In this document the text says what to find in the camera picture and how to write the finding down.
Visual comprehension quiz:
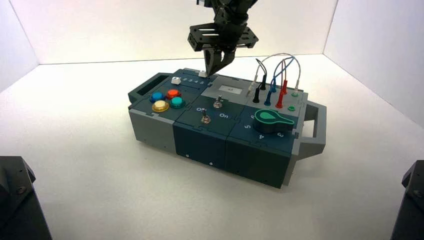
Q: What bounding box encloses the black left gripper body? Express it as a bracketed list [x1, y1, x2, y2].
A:
[187, 19, 260, 53]

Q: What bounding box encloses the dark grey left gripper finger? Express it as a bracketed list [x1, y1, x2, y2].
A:
[203, 48, 222, 78]
[215, 49, 237, 76]

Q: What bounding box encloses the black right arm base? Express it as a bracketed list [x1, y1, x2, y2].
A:
[390, 159, 424, 240]

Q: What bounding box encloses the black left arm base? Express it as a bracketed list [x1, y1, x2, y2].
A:
[0, 155, 53, 240]

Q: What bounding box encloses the small white display screen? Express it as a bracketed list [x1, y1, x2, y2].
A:
[219, 85, 244, 94]

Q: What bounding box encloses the red push button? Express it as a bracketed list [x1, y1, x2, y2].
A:
[165, 89, 182, 101]

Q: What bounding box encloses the teal push button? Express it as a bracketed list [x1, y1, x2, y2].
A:
[169, 96, 186, 110]

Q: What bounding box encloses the blue push button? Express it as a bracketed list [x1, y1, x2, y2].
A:
[149, 91, 166, 104]

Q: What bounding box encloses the yellow push button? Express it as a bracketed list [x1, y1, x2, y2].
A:
[151, 100, 170, 113]

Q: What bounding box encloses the green rotary knob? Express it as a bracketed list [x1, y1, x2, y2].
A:
[253, 109, 296, 135]

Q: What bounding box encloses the teal and grey task box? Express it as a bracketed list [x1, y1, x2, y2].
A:
[127, 67, 328, 190]

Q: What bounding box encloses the white probe cable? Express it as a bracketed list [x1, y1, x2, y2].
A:
[246, 52, 302, 98]

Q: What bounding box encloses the black banana plug cable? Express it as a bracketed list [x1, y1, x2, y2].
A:
[252, 58, 268, 104]

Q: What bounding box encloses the blue banana plug cable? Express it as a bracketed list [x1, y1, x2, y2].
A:
[263, 56, 294, 107]

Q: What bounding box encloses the red banana plug cable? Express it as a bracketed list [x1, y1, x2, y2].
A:
[275, 59, 289, 110]

